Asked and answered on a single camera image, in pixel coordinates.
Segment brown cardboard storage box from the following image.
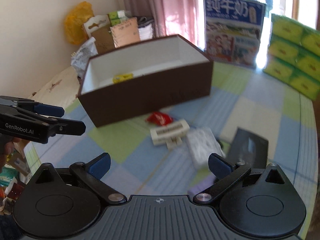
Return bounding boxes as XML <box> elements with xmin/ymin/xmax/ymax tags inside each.
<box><xmin>78</xmin><ymin>35</ymin><xmax>214</xmax><ymax>127</ymax></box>

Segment white bucket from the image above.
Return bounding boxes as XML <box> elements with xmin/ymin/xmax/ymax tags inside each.
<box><xmin>138</xmin><ymin>20</ymin><xmax>153</xmax><ymax>41</ymax></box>

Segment cream printed bed sheet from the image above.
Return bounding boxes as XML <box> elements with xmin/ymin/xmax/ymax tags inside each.
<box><xmin>28</xmin><ymin>66</ymin><xmax>80</xmax><ymax>108</ymax></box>

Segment green tissue boxes on shelf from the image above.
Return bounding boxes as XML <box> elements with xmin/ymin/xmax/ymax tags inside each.
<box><xmin>108</xmin><ymin>10</ymin><xmax>132</xmax><ymax>26</ymax></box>

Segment clear printed plastic bag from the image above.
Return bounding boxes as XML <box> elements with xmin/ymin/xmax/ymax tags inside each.
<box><xmin>71</xmin><ymin>37</ymin><xmax>98</xmax><ymax>79</ymax></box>

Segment black shaver box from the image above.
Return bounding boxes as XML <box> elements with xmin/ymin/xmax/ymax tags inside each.
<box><xmin>226</xmin><ymin>128</ymin><xmax>268</xmax><ymax>168</ymax></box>

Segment open brown cardboard carton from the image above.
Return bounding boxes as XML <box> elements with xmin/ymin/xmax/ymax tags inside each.
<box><xmin>92</xmin><ymin>17</ymin><xmax>140</xmax><ymax>54</ymax></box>

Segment purple cream tube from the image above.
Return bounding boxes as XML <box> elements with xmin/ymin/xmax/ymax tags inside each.
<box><xmin>187</xmin><ymin>174</ymin><xmax>216</xmax><ymax>198</ymax></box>

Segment yellow snack packet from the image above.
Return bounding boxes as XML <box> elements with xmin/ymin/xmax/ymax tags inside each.
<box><xmin>112</xmin><ymin>73</ymin><xmax>133</xmax><ymax>84</ymax></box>

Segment checked table cloth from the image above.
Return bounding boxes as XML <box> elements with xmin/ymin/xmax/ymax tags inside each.
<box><xmin>25</xmin><ymin>63</ymin><xmax>318</xmax><ymax>237</ymax></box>

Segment yellow plastic bag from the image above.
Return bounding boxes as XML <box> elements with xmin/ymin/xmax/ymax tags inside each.
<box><xmin>64</xmin><ymin>1</ymin><xmax>94</xmax><ymax>45</ymax></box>

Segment blue milk carton box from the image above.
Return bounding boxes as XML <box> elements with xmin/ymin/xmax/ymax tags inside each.
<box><xmin>203</xmin><ymin>0</ymin><xmax>266</xmax><ymax>68</ymax></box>

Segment green tissue pack stack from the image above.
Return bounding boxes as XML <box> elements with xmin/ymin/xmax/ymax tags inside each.
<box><xmin>263</xmin><ymin>14</ymin><xmax>319</xmax><ymax>101</ymax></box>

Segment pink curtain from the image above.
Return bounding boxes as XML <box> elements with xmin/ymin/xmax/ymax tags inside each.
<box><xmin>123</xmin><ymin>0</ymin><xmax>199</xmax><ymax>45</ymax></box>

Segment red snack packet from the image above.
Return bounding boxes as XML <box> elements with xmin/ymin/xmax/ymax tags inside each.
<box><xmin>146</xmin><ymin>112</ymin><xmax>174</xmax><ymax>126</ymax></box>

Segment cream comb package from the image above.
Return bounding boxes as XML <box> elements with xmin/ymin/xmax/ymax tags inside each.
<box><xmin>150</xmin><ymin>119</ymin><xmax>190</xmax><ymax>150</ymax></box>

